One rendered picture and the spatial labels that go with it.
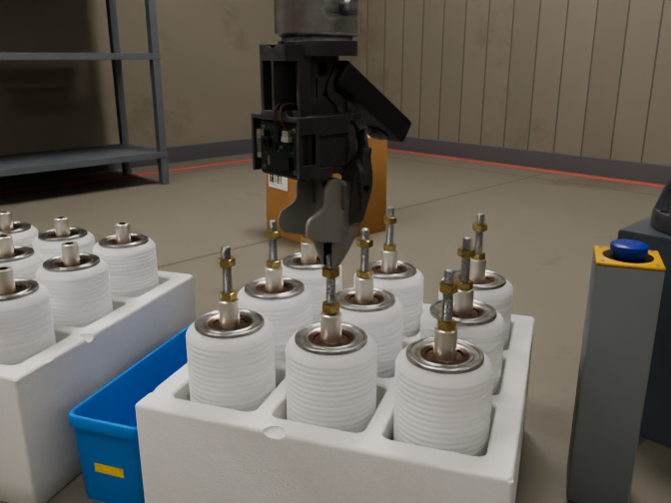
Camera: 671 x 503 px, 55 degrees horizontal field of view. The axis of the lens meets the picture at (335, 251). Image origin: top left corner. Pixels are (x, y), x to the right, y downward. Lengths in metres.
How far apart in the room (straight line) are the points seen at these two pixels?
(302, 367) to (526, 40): 2.90
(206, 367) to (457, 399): 0.26
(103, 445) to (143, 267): 0.31
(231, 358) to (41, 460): 0.31
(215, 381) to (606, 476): 0.48
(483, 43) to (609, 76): 0.69
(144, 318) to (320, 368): 0.43
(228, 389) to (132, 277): 0.39
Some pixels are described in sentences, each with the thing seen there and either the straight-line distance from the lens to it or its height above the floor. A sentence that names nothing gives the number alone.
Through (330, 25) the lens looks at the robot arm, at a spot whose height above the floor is 0.56.
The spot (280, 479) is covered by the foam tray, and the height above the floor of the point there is 0.13.
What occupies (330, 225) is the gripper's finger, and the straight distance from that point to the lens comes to 0.60.
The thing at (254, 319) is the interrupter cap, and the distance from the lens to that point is 0.72.
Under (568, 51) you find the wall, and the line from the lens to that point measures 3.31.
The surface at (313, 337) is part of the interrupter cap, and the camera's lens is 0.67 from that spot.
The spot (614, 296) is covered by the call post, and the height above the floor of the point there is 0.28.
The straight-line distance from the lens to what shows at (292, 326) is 0.79.
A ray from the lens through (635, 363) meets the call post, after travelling 0.81.
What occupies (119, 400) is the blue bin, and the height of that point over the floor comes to 0.09.
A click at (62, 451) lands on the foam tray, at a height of 0.05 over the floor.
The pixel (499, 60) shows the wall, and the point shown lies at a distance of 3.49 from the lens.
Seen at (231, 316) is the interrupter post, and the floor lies 0.26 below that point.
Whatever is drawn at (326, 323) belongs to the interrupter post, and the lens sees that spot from 0.65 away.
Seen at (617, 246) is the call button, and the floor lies 0.33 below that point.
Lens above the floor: 0.53
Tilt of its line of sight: 17 degrees down
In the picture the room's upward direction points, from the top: straight up
